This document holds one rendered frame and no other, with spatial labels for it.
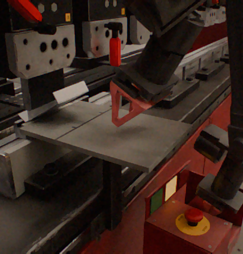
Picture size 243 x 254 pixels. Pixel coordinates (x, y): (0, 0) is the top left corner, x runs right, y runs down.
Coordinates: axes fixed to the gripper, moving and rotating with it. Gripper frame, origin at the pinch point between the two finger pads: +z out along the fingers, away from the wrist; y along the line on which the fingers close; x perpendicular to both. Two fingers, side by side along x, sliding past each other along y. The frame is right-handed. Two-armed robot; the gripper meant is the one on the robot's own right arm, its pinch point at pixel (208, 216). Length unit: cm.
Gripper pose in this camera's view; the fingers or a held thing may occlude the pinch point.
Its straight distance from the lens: 80.5
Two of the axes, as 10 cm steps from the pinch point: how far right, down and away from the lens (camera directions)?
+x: -6.1, 3.1, -7.3
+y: -7.6, -4.8, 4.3
